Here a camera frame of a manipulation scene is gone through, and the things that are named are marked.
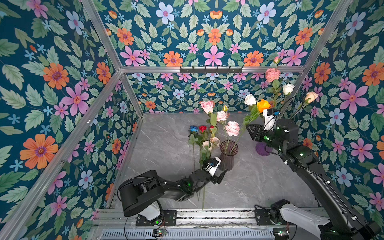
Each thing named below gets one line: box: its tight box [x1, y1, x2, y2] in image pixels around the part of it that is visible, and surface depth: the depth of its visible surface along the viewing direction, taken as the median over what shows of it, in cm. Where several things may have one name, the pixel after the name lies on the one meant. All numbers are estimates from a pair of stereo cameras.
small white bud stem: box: [282, 83, 296, 96], surface depth 75 cm
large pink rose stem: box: [224, 121, 240, 154], surface depth 71 cm
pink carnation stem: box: [265, 68, 281, 106], surface depth 78 cm
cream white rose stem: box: [289, 91, 319, 119], surface depth 72 cm
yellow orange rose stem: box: [232, 99, 271, 148], surface depth 70 cm
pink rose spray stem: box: [200, 100, 230, 151], surface depth 71 cm
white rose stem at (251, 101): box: [244, 93, 258, 111], surface depth 71 cm
